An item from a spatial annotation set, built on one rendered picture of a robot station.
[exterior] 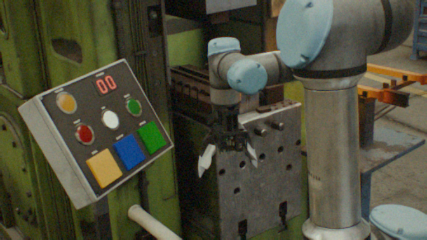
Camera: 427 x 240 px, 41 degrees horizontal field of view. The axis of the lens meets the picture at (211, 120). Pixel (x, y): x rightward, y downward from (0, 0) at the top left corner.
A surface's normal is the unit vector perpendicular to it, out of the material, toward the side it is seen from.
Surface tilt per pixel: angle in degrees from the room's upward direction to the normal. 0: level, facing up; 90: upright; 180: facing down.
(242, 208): 90
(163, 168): 90
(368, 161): 0
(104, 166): 60
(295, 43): 82
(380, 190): 0
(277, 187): 90
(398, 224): 7
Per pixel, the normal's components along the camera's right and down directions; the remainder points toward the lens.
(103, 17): 0.59, 0.26
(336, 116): -0.03, 0.27
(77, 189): -0.47, 0.34
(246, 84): 0.37, 0.32
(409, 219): 0.07, -0.95
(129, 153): 0.73, -0.36
